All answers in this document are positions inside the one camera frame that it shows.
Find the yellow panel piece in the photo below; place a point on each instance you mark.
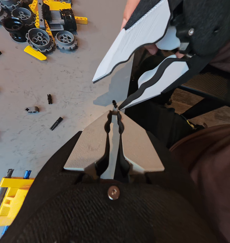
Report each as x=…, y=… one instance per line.
x=34, y=52

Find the grey desk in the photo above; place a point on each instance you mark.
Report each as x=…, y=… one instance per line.
x=69, y=76

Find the short black pin piece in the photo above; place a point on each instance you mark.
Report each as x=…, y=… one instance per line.
x=49, y=98

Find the person's right forearm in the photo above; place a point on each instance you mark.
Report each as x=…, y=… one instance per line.
x=226, y=55

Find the yellow chassis parts with wheels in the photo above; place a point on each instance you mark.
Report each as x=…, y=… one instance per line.
x=56, y=20

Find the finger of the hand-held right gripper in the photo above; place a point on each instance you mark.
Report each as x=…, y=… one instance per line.
x=135, y=38
x=164, y=79

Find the grey connector piece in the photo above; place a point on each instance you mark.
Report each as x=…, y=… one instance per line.
x=31, y=109
x=115, y=110

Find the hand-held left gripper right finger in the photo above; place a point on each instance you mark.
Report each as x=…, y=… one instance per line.
x=139, y=150

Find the person's legs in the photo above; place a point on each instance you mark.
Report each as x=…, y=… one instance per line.
x=154, y=123

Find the person's right hand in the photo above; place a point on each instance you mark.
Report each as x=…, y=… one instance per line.
x=129, y=13

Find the black office chair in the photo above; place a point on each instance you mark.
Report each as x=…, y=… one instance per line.
x=207, y=81

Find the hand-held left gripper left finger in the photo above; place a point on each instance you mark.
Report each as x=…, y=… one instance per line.
x=86, y=148

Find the yellow toy vehicle assembly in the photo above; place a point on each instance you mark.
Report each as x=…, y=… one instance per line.
x=10, y=199

